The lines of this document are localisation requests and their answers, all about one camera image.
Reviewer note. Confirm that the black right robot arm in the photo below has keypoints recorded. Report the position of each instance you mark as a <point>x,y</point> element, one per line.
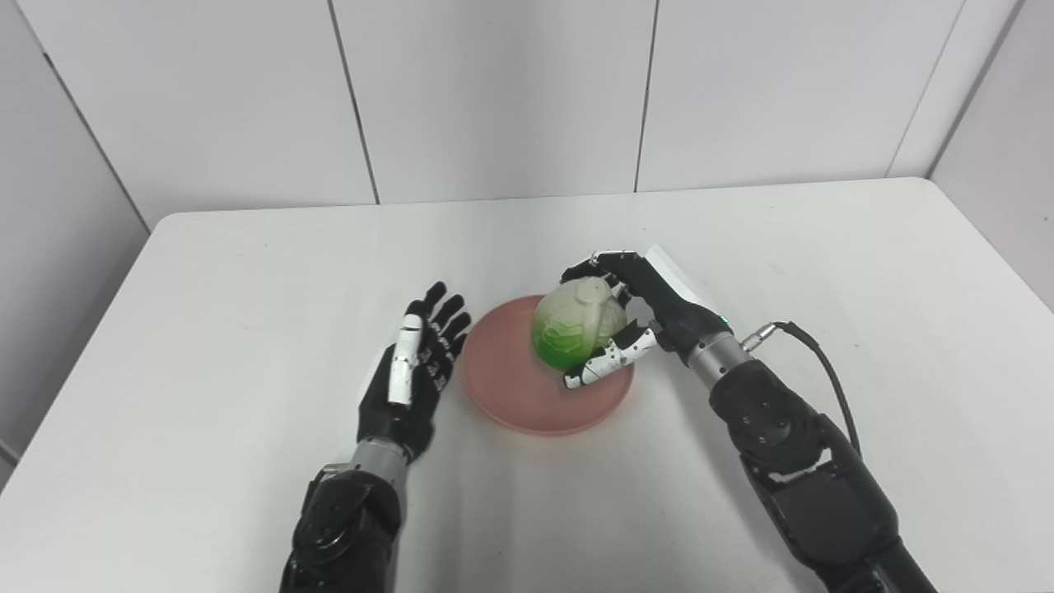
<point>807,486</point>

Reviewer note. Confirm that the green white cabbage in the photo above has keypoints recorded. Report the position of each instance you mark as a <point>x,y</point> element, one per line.
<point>572,325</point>

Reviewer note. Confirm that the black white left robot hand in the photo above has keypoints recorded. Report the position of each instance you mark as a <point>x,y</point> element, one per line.
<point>403,420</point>

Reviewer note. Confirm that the pink plate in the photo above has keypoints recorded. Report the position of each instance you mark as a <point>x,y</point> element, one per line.
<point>510,387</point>

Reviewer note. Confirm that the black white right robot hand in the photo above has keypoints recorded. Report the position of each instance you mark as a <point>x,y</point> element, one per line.
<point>679,317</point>

